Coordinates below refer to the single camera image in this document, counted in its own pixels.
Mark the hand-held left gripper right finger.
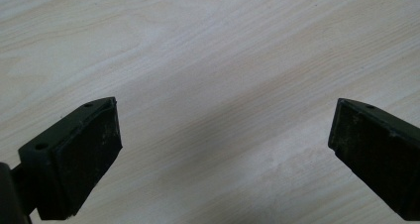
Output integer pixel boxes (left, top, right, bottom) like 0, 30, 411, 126
327, 97, 420, 222

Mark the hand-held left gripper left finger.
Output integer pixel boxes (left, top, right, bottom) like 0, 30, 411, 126
11, 96, 124, 221

